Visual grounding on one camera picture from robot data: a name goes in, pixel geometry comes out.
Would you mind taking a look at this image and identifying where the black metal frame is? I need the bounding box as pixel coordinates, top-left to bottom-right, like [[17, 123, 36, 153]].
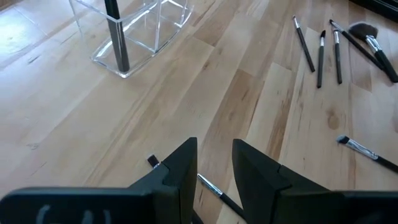
[[349, 0, 398, 22]]

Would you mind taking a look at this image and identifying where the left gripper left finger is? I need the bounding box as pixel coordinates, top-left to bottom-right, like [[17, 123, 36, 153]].
[[0, 138, 198, 224]]

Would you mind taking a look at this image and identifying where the thin black makeup brush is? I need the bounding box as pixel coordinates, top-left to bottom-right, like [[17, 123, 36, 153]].
[[146, 154, 246, 220], [317, 30, 326, 89], [104, 0, 131, 73], [332, 29, 343, 85], [329, 19, 385, 71], [292, 15, 316, 73], [336, 134, 398, 174]]

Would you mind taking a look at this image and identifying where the clear acrylic organizer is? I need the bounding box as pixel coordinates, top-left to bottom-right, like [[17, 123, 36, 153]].
[[68, 0, 195, 78]]

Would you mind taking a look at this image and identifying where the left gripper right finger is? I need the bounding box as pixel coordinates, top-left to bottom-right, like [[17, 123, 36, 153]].
[[232, 139, 398, 224]]

